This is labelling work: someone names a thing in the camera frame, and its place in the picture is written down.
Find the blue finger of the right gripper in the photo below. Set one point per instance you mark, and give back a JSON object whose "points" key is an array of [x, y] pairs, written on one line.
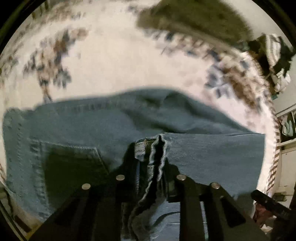
{"points": [[271, 205]]}

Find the floral bed blanket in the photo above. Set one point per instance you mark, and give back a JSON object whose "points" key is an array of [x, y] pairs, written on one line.
{"points": [[72, 49]]}

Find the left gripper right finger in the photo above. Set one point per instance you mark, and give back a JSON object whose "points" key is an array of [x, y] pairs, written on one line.
{"points": [[207, 212]]}

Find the white wardrobe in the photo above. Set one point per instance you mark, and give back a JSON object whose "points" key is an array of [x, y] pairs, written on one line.
{"points": [[285, 178]]}

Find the blue denim jeans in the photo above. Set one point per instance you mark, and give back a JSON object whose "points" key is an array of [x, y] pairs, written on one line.
{"points": [[57, 148]]}

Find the black clothes on chair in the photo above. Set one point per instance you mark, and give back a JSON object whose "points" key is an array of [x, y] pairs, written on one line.
{"points": [[257, 46]]}

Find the white puffer jacket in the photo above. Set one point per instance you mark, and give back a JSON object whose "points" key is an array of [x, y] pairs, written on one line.
{"points": [[279, 59]]}

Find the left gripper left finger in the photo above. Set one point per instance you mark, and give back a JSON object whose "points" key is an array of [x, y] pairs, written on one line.
{"points": [[95, 213]]}

